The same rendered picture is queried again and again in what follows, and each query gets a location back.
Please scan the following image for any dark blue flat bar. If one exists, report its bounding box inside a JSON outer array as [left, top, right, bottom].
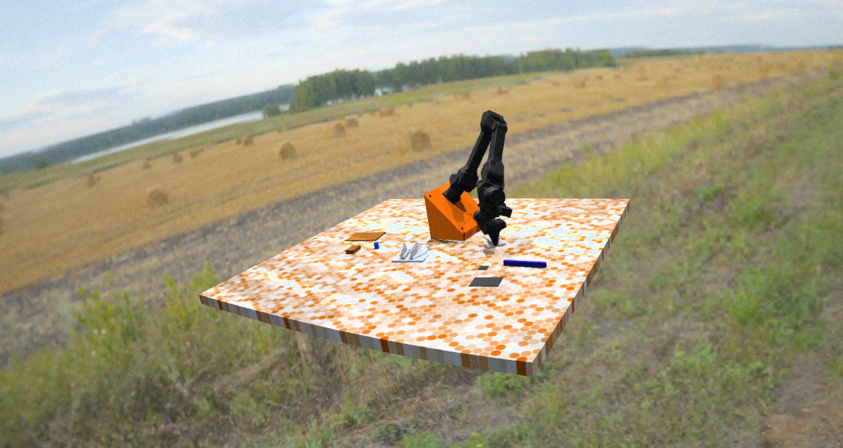
[[503, 260, 547, 268]]

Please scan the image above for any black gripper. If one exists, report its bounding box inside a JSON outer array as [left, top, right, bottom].
[[474, 202, 506, 246]]

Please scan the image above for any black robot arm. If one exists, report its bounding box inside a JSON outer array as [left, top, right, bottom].
[[442, 110, 512, 218]]

